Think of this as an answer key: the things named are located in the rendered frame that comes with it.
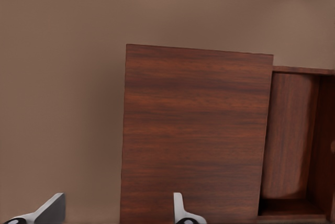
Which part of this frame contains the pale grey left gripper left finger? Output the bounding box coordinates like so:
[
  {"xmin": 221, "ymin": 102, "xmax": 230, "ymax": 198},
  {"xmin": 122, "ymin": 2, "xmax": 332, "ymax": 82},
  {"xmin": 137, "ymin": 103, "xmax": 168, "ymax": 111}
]
[{"xmin": 0, "ymin": 192, "xmax": 66, "ymax": 224}]

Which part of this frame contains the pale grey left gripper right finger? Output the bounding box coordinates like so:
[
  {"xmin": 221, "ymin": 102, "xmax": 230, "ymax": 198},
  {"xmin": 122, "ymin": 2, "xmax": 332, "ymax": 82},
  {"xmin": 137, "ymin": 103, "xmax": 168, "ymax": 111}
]
[{"xmin": 173, "ymin": 192, "xmax": 208, "ymax": 224}]

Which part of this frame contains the dark wooden cabinet box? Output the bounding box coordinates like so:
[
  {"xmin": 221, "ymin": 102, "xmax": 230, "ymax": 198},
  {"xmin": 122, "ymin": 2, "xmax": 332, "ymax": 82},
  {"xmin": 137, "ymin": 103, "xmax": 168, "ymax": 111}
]
[{"xmin": 119, "ymin": 43, "xmax": 274, "ymax": 224}]

